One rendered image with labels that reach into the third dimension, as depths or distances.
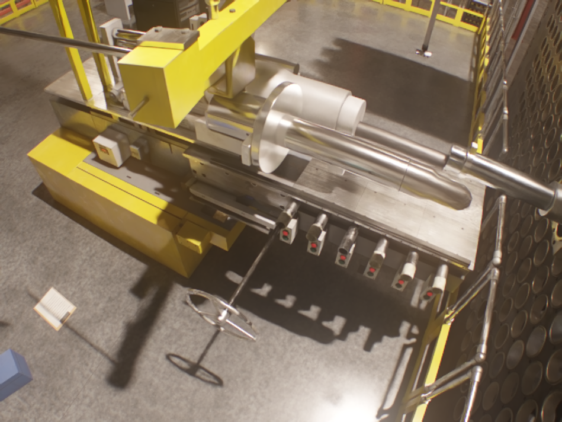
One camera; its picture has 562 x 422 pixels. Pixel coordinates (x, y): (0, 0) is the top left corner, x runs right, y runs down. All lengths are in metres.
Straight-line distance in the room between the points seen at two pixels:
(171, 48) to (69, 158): 2.49
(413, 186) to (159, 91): 0.98
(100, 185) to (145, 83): 2.10
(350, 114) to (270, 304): 1.48
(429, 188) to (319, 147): 0.44
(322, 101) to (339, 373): 1.67
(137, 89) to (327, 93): 1.15
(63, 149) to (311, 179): 2.09
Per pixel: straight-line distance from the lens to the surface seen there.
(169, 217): 2.35
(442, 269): 1.90
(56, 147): 3.31
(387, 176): 1.37
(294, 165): 2.15
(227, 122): 1.52
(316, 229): 1.85
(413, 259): 1.87
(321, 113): 1.68
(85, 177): 2.86
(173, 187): 2.51
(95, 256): 3.12
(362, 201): 1.95
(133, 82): 0.68
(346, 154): 1.38
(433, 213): 2.04
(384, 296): 2.75
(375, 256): 1.82
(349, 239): 1.84
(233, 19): 0.91
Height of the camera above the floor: 2.37
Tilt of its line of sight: 52 degrees down
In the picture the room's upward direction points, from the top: 4 degrees clockwise
